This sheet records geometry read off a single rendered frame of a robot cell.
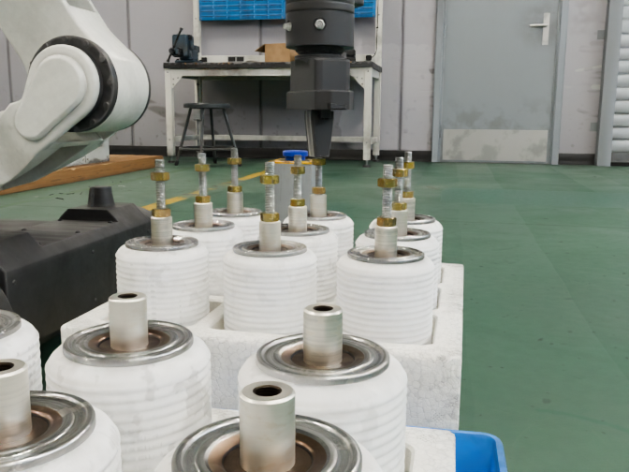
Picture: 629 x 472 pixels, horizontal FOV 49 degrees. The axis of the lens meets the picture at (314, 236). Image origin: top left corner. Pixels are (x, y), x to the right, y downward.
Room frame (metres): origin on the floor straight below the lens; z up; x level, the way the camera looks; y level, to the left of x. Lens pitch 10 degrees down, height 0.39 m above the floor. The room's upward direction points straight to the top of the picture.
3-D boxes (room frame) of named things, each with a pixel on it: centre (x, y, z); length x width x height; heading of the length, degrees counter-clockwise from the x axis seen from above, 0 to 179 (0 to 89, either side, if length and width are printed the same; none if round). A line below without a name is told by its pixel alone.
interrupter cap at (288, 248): (0.68, 0.05, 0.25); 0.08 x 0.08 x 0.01
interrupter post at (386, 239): (0.66, -0.07, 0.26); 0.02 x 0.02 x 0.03
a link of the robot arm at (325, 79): (0.91, 0.00, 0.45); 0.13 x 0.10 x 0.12; 25
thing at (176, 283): (0.71, 0.16, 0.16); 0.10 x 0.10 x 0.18
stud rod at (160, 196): (0.71, 0.16, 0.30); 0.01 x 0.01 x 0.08
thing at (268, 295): (0.68, 0.05, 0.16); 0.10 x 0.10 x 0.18
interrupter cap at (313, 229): (0.80, 0.02, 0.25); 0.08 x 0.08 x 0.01
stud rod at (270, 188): (0.68, 0.05, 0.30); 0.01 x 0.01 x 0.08
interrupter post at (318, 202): (0.91, 0.00, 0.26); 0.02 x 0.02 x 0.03
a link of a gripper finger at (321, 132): (0.90, -0.01, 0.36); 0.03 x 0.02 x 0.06; 115
